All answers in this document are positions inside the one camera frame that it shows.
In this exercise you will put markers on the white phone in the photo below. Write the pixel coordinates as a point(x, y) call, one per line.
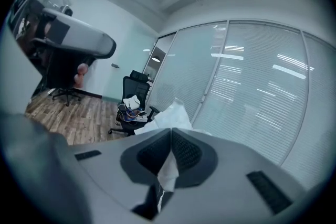
point(142, 113)

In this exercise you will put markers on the black mesh office chair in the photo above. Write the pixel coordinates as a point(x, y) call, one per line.
point(135, 85)

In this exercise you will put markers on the frosted glass door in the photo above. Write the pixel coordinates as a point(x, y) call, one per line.
point(126, 44)

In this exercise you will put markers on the glass partition with blinds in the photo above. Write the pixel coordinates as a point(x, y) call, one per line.
point(262, 91)

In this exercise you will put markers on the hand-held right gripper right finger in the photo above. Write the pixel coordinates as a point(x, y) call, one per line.
point(194, 157)

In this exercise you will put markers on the white cloth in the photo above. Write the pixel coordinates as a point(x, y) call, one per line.
point(132, 101)

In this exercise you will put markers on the black rectangular mat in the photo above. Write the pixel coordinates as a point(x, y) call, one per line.
point(61, 31)

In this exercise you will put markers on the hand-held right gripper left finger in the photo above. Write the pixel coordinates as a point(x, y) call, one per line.
point(149, 154)

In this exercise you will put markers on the pink balloons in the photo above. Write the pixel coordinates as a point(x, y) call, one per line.
point(81, 74)

